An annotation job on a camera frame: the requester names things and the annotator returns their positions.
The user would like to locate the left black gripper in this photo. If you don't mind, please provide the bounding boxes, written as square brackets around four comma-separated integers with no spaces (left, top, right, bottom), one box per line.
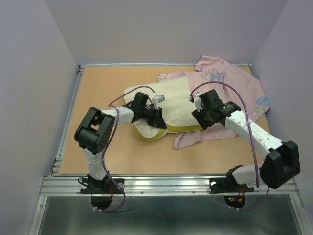
[139,106,166,128]

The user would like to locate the cream yellow pillow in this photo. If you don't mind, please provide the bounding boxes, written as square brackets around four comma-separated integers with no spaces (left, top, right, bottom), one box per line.
[124,76,202,141]

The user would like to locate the pink cartoon pillowcase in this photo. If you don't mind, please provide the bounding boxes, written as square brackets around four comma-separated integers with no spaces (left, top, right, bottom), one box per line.
[158,56,270,149]

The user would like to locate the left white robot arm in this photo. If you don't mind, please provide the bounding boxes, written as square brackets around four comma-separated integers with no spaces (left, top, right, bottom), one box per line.
[74,92,167,193]

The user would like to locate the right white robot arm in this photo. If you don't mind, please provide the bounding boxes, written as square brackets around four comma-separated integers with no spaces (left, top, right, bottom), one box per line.
[189,90,300,191]

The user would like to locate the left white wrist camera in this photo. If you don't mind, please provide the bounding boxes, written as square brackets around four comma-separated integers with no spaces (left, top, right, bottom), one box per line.
[151,92,165,108]

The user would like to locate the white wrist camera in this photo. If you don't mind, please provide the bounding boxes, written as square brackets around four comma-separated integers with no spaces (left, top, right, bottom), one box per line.
[151,92,165,108]
[189,93,203,112]

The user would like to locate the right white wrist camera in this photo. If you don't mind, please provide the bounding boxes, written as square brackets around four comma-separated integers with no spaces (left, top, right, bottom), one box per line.
[189,93,203,112]

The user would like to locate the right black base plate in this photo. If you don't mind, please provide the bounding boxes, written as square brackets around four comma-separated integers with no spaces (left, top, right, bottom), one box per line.
[208,177,254,194]

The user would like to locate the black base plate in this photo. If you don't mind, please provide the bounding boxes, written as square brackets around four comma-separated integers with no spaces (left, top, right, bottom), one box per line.
[77,177,122,195]
[208,177,254,194]

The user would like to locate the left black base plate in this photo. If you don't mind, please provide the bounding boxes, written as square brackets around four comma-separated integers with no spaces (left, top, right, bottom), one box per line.
[77,177,122,195]

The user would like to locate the aluminium front rail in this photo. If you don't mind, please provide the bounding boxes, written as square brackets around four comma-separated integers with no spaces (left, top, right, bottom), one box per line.
[39,174,299,196]

